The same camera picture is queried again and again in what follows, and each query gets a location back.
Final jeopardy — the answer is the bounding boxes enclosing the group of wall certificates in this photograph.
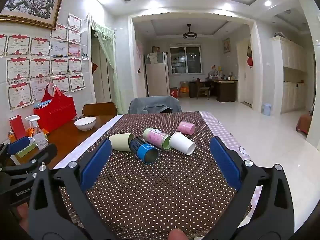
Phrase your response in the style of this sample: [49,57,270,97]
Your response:
[0,13,87,112]

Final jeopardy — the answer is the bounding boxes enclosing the wooden desk chair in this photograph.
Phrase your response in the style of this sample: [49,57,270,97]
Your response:
[195,78,210,100]

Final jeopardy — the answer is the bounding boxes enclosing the brown dotted tablecloth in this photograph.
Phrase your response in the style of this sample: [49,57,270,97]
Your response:
[59,111,253,240]

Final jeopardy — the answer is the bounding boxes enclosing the desk clutter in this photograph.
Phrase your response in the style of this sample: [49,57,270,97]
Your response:
[208,66,238,81]

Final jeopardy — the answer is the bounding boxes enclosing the person's right hand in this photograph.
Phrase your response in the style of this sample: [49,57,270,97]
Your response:
[168,228,187,240]

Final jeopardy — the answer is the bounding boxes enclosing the white cup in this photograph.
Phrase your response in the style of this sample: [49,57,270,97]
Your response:
[169,131,196,156]

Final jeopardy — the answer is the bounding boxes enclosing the blue and black can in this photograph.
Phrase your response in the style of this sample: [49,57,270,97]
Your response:
[129,137,159,165]

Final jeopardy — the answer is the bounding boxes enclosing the white refrigerator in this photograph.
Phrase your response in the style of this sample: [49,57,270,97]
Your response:
[144,52,170,97]

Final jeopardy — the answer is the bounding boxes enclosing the orange cardboard box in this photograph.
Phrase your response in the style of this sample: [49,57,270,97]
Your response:
[179,81,190,98]

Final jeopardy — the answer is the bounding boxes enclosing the green and pink cup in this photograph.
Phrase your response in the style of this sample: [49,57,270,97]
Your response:
[143,127,173,151]

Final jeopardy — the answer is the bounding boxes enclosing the hanging door ornament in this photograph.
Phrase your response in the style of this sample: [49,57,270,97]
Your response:
[246,45,253,67]

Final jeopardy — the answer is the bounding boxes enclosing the red bag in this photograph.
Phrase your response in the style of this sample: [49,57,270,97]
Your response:
[33,83,77,133]

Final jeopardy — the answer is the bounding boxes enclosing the white cabinet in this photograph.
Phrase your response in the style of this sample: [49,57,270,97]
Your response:
[270,36,309,114]

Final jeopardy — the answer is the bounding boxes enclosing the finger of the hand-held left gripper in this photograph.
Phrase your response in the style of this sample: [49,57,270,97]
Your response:
[0,143,58,183]
[0,137,30,167]

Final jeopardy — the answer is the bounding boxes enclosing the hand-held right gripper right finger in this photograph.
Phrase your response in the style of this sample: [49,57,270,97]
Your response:
[209,136,297,233]

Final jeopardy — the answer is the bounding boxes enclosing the ceiling fan light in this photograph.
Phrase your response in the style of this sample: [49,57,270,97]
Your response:
[183,24,197,41]

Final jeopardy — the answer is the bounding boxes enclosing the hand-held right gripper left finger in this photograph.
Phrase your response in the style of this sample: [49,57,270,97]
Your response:
[27,138,112,233]

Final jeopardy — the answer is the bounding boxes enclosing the person's left hand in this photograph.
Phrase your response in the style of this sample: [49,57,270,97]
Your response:
[10,202,32,240]

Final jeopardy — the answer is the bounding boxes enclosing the beige cup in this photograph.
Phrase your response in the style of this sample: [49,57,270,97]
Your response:
[109,133,136,152]

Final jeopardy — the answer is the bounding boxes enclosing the framed blossom painting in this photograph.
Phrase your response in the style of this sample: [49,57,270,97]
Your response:
[0,0,66,31]

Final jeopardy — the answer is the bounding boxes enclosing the pink wall sticker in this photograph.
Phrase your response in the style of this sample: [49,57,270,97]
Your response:
[135,40,144,74]

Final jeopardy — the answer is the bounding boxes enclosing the green tissue box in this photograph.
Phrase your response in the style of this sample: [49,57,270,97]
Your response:
[14,140,38,159]

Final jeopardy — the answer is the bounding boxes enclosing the window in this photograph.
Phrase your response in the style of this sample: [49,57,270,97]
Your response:
[169,44,203,74]

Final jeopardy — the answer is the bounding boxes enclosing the clear spray bottle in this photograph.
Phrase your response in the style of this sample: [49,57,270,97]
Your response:
[25,115,49,151]

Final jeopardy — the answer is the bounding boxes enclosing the white bowl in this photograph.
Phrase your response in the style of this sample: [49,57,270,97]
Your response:
[74,116,97,131]

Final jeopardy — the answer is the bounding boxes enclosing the dark wooden desk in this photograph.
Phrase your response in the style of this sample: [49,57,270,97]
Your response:
[206,78,239,103]

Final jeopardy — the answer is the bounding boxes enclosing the white door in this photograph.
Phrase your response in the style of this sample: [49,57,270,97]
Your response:
[237,39,253,106]

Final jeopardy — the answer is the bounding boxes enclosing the green curtain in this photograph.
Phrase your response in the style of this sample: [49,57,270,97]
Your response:
[91,19,124,115]

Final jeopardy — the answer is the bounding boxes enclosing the grey jacket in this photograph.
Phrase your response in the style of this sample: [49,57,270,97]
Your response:
[127,95,183,114]

